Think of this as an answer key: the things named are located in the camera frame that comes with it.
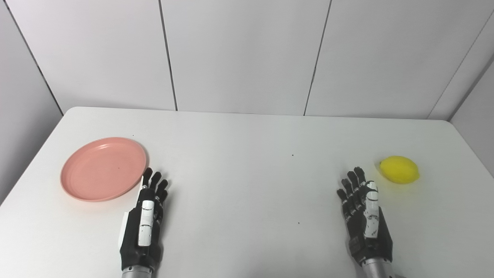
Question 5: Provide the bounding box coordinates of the pink round plate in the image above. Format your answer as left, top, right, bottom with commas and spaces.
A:
60, 137, 148, 202

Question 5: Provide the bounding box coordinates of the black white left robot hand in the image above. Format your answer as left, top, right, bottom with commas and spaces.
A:
119, 167, 169, 273

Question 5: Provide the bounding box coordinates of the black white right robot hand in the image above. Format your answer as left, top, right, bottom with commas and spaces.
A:
337, 166, 393, 267

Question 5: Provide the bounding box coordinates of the yellow lemon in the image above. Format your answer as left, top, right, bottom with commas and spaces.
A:
379, 156, 420, 184

